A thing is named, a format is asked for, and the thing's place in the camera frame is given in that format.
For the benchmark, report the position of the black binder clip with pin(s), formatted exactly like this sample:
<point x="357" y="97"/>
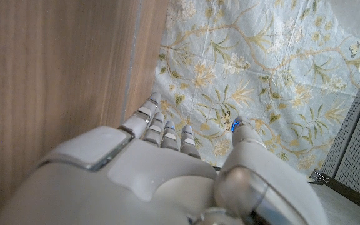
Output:
<point x="319" y="177"/>

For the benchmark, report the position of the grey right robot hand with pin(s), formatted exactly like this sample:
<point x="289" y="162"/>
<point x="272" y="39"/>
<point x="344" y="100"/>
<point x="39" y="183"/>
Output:
<point x="120" y="181"/>

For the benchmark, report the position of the grey perforated panel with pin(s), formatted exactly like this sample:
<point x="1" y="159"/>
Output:
<point x="358" y="140"/>

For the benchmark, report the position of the floral printed backdrop cloth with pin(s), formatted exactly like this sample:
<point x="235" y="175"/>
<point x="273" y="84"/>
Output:
<point x="245" y="78"/>

